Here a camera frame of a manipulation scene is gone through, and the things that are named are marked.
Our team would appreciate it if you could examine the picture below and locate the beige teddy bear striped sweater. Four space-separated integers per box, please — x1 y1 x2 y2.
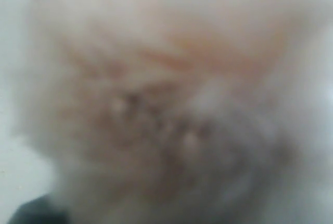
12 0 332 223

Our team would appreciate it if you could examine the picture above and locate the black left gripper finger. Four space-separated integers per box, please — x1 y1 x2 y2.
7 195 69 224

